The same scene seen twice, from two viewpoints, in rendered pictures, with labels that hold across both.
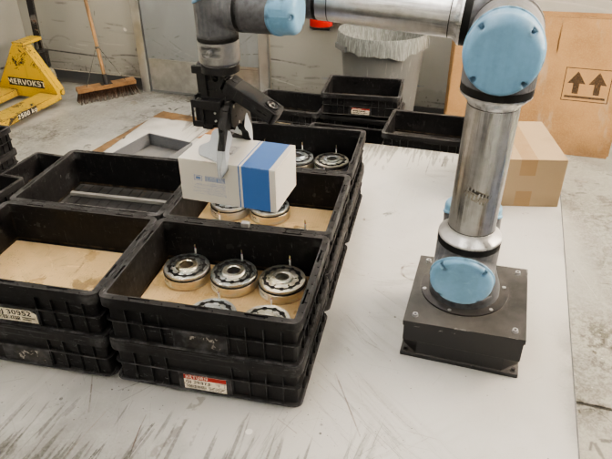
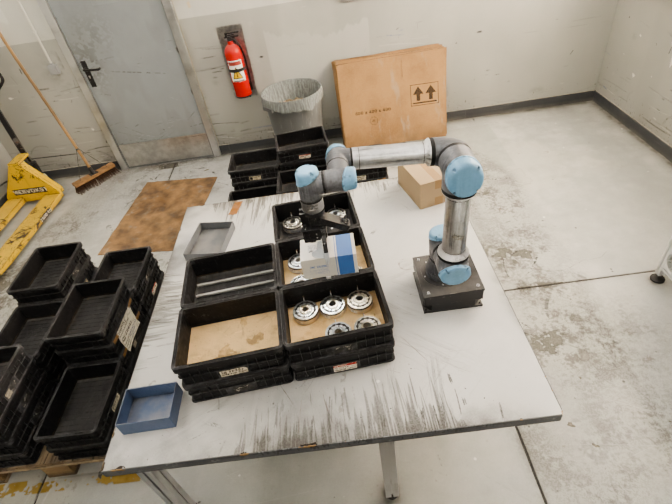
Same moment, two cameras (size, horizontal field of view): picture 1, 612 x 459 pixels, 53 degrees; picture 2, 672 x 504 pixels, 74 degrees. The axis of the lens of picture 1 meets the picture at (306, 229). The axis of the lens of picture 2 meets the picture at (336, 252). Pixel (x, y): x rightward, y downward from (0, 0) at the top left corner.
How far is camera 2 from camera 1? 0.70 m
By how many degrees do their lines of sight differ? 15
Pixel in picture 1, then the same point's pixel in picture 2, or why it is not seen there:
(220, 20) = (317, 192)
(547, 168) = not seen: hidden behind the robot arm
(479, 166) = (458, 225)
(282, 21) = (352, 185)
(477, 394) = (469, 321)
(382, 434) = (438, 357)
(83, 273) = (248, 333)
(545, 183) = not seen: hidden behind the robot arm
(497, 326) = (469, 285)
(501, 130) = (466, 208)
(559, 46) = (402, 73)
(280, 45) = (217, 113)
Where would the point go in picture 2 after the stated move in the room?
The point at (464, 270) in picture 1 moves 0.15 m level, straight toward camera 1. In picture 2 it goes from (458, 270) to (470, 300)
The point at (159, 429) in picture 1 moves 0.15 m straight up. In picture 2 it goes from (334, 397) to (329, 374)
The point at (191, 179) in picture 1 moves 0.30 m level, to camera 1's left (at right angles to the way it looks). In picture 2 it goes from (309, 269) to (227, 299)
